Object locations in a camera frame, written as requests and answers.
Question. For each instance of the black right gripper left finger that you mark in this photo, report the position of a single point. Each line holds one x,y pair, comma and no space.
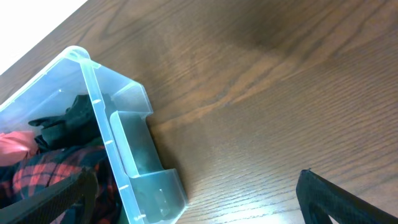
47,205

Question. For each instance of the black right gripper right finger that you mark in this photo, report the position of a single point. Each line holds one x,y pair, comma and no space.
322,201

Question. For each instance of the red navy plaid shirt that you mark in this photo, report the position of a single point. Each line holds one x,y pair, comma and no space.
28,177

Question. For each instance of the dark navy garment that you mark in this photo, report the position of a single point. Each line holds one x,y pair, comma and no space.
76,127

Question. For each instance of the pink shirt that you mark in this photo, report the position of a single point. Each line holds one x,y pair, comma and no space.
17,146

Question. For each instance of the dark green garment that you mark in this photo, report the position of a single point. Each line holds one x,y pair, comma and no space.
142,159

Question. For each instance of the clear plastic storage bin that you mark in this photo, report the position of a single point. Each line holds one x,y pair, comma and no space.
53,89

